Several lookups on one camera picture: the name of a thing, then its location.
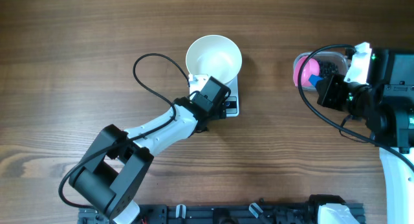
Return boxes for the white bowl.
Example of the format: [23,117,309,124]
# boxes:
[186,35,243,84]

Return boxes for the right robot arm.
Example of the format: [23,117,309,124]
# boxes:
[313,48,413,223]

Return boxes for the pink scoop blue handle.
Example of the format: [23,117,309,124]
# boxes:
[293,56,320,87]

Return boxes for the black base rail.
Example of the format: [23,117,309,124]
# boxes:
[77,197,366,224]

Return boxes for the black beans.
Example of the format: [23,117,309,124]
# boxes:
[316,59,339,78]

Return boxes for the white digital kitchen scale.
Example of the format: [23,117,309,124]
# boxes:
[188,74,239,117]

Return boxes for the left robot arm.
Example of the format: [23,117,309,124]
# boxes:
[64,93,227,223]

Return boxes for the clear plastic container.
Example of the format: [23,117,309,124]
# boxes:
[292,51,351,91]

